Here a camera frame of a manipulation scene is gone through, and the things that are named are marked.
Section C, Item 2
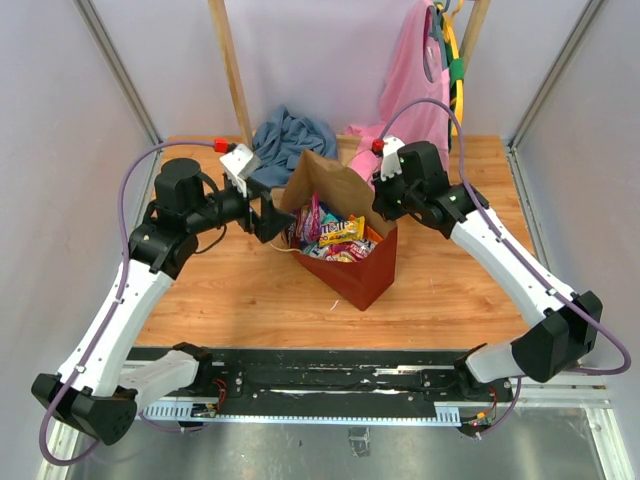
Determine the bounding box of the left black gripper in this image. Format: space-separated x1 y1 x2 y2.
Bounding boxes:
186 175 296 242

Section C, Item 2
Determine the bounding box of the purple snack packet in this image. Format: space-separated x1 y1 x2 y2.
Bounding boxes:
294 193 326 245

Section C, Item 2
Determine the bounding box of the green hanger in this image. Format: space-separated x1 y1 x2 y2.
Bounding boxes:
449 58 465 124

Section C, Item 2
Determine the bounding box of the blue crumpled cloth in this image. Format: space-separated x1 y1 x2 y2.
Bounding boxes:
251 105 338 188

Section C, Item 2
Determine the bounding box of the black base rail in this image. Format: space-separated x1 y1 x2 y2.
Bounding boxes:
143 348 513 427

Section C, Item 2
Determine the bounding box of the grey hanger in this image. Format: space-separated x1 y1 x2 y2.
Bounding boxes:
423 4 448 83

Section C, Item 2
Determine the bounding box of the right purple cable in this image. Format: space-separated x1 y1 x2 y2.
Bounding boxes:
372 98 633 441

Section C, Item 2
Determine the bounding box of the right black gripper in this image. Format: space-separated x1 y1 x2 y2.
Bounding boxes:
370 164 422 223

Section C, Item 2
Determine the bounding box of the yellow hanger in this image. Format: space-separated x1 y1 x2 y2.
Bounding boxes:
435 1 465 124

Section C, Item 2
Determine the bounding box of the orange Fox's fruits bag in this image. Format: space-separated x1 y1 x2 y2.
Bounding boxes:
347 215 383 245

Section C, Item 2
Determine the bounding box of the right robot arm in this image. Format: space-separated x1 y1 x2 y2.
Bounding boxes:
372 136 603 400

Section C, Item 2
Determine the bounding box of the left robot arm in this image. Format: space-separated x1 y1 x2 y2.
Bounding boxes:
32 151 294 445

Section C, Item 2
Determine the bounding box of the yellow M&M's packet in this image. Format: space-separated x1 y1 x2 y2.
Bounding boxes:
318 216 366 247

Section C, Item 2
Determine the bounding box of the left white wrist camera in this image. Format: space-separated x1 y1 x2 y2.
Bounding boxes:
220 144 261 199

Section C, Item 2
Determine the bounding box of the brown red paper bag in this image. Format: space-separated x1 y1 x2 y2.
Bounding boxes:
279 150 398 311

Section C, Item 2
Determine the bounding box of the pink shirt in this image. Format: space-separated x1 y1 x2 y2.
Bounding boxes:
345 1 450 182

